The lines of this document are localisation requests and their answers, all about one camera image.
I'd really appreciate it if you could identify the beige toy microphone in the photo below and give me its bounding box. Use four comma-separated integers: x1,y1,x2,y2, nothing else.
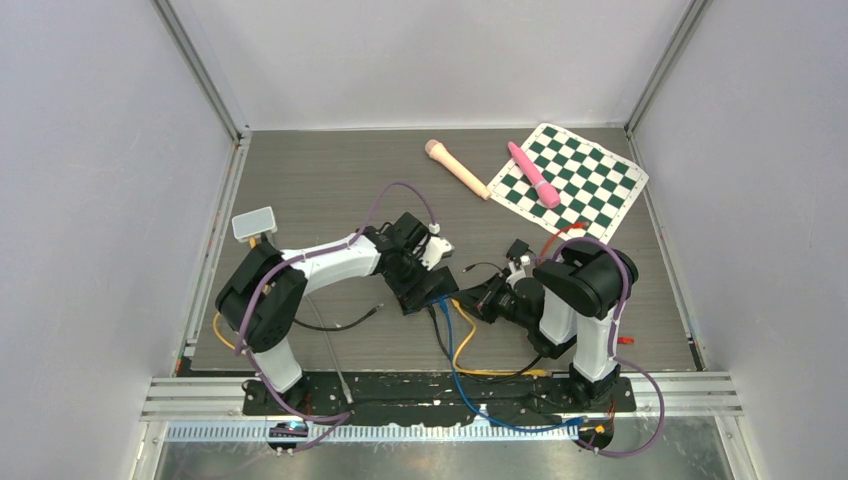
424,139,491,200

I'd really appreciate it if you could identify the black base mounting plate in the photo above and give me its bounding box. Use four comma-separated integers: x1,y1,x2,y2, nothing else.
281,371,636,427

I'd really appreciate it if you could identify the red ethernet cable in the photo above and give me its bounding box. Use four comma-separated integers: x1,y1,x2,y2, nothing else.
537,221,636,347

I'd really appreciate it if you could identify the black network switch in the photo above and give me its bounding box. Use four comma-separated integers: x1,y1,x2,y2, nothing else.
402,266,459,315

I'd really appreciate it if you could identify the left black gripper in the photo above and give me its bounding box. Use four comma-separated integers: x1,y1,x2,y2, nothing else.
383,250,443,311

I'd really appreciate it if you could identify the aluminium front rail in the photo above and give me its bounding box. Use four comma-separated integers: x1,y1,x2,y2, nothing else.
141,372,743,443

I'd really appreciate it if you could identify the grey thin cable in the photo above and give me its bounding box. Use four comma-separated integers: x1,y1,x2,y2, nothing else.
304,294,354,405

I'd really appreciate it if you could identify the green white checkerboard mat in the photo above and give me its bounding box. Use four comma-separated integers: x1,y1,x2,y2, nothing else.
487,123,649,243

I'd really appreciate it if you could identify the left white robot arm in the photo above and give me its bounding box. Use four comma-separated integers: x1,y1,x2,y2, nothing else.
214,213,458,414

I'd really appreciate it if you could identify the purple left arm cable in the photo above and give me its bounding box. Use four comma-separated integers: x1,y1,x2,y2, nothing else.
235,181,442,454

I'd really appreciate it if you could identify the black loose cable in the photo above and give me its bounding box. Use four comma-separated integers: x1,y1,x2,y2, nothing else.
291,303,386,333

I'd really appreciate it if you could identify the black ethernet cable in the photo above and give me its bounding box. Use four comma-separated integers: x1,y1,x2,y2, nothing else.
427,305,545,384

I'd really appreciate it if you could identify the white small router box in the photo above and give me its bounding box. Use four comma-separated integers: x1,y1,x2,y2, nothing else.
231,206,278,243

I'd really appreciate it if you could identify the blue ethernet cable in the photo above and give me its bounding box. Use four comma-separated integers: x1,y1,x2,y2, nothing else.
438,301,587,436

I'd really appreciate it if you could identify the yellow cable on left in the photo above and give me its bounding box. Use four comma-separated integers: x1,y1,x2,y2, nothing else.
211,235,276,352

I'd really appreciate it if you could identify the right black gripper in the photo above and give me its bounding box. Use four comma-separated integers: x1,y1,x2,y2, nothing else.
451,272,534,330

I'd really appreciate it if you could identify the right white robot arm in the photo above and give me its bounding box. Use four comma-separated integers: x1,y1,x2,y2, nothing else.
452,239,638,411

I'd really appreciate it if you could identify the pink toy microphone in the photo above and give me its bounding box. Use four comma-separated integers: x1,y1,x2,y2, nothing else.
507,141,561,209

